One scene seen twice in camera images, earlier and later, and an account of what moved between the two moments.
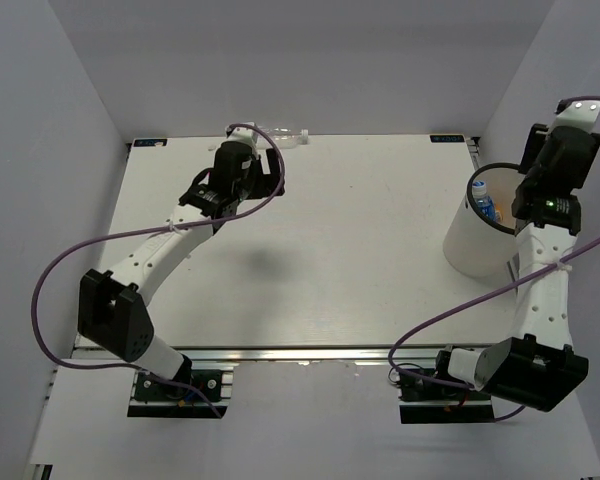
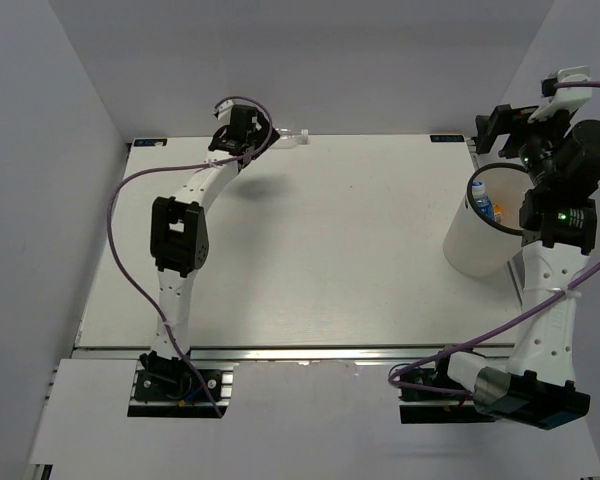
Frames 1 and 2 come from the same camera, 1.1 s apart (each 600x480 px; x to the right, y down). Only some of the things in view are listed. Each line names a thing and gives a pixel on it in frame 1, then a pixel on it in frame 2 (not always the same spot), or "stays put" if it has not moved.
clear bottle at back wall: x=287 y=138 stays put
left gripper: x=268 y=184 to x=263 y=135
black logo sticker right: x=448 y=138 stays put
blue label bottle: x=484 y=203 stays put
